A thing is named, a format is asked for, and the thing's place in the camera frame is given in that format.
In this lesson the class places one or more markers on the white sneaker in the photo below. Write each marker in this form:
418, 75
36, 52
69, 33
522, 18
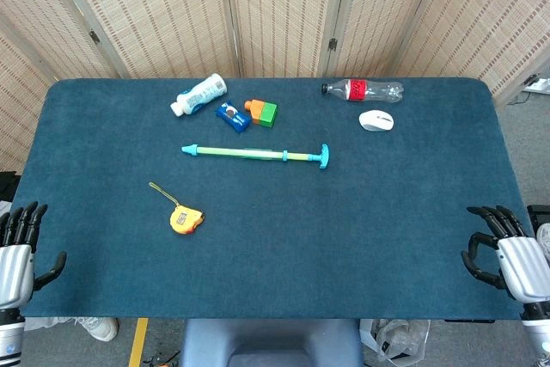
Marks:
101, 328

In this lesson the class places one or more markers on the white blue plastic bottle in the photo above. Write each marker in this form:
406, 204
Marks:
199, 95

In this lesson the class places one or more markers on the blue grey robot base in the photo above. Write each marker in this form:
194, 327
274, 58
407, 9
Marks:
270, 343

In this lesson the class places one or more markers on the teal green water squirter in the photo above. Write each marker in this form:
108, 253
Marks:
249, 154

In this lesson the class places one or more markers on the orange green toy block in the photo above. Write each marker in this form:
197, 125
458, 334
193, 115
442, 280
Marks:
264, 112

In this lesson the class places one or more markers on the white computer mouse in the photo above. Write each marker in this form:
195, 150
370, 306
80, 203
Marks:
374, 121

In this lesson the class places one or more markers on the blue felt table cover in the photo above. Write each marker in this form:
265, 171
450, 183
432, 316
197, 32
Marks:
275, 234

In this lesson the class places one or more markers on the yellow tape measure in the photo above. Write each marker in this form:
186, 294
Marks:
185, 221

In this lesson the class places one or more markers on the black box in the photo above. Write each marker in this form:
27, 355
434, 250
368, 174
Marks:
539, 216

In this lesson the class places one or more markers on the clear plastic bag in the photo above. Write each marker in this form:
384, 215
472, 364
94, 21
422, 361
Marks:
397, 339

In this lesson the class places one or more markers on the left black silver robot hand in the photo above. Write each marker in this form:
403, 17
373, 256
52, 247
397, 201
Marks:
15, 264

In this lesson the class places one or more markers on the blue cookie packet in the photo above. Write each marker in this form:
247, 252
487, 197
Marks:
233, 117

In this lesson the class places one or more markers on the black bag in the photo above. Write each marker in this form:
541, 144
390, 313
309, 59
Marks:
7, 186

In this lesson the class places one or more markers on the white power strip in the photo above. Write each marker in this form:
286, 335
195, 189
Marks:
538, 85

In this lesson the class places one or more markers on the clear red-label soda bottle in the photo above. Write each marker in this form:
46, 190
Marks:
358, 90

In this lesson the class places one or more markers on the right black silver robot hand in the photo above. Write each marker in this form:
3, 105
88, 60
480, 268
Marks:
522, 264

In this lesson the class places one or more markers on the woven bamboo folding screen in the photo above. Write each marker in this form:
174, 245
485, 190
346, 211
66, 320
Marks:
172, 10

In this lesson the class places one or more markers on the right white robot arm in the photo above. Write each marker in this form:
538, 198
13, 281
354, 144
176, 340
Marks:
537, 332

